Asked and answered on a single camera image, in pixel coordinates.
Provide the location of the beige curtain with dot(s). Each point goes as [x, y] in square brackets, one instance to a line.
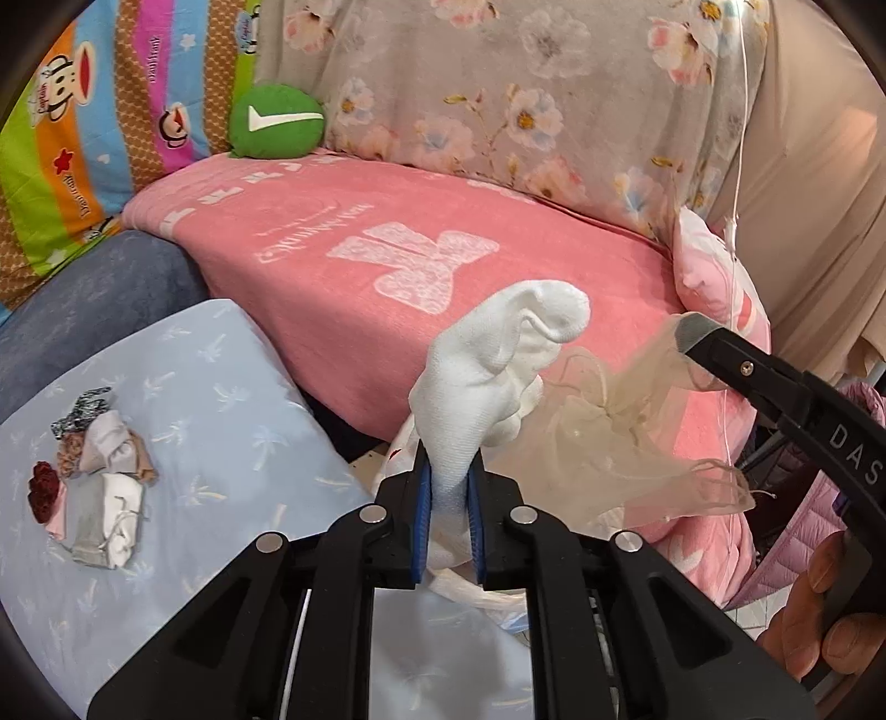
[817, 173]

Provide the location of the small pink pillow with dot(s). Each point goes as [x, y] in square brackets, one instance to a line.
[699, 263]

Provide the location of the light blue patterned pillow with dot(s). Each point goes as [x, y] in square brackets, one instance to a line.
[228, 429]

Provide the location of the striped cartoon monkey pillow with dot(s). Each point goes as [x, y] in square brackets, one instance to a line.
[104, 104]

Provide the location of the beige stocking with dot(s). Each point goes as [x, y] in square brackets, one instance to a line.
[73, 457]

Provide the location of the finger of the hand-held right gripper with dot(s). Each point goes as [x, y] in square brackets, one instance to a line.
[747, 370]

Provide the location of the white crumpled cloth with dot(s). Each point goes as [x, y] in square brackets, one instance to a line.
[111, 436]

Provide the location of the white sock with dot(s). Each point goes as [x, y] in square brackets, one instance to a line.
[471, 374]

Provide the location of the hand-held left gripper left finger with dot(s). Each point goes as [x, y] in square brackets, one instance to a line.
[421, 505]

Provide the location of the pink quilted jacket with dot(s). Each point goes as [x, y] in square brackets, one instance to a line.
[789, 547]

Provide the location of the person's right hand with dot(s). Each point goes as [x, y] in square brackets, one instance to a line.
[796, 630]

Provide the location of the green round cushion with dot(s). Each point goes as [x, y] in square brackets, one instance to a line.
[273, 121]

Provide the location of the sheer beige organza bag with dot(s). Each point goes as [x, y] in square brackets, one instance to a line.
[623, 415]

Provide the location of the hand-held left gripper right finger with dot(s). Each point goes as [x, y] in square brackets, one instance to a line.
[476, 526]

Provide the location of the blue-grey cushion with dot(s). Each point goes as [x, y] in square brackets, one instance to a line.
[104, 291]

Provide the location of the floral grey pillow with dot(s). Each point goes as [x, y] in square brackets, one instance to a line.
[450, 69]

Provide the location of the dark red knit cloth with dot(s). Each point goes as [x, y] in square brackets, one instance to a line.
[45, 491]

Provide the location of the pink blanket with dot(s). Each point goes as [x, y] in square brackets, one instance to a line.
[311, 228]

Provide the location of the pale pink cloth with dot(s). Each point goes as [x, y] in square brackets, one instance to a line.
[57, 519]

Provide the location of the leopard print headband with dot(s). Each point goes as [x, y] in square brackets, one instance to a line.
[79, 408]

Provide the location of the grey cloth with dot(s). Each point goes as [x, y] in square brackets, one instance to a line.
[86, 526]

